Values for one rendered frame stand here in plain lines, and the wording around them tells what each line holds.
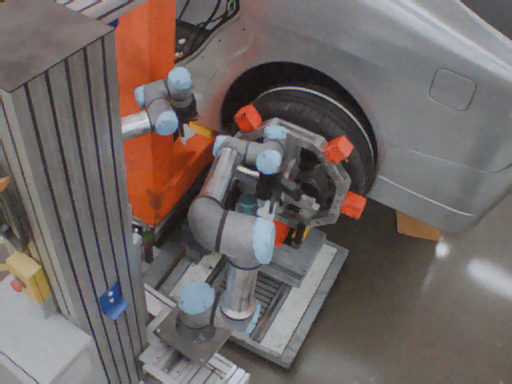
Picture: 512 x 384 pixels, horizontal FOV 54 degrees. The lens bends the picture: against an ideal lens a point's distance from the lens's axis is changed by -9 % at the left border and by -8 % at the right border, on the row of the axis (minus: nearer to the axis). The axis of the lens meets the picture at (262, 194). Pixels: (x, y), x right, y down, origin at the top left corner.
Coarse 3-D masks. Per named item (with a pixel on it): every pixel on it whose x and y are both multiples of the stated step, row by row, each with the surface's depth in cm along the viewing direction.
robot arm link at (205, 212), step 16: (224, 144) 172; (240, 144) 172; (224, 160) 164; (240, 160) 172; (208, 176) 159; (224, 176) 158; (208, 192) 151; (224, 192) 154; (192, 208) 146; (208, 208) 143; (192, 224) 143; (208, 224) 139; (208, 240) 140
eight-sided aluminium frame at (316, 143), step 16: (256, 128) 225; (288, 128) 221; (304, 144) 217; (320, 144) 215; (320, 160) 219; (336, 176) 221; (336, 192) 227; (336, 208) 233; (288, 224) 255; (320, 224) 244
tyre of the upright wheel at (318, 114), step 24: (264, 96) 237; (288, 96) 227; (312, 96) 226; (336, 96) 230; (264, 120) 230; (288, 120) 224; (312, 120) 218; (336, 120) 221; (360, 120) 230; (360, 144) 226; (360, 168) 225; (360, 192) 233
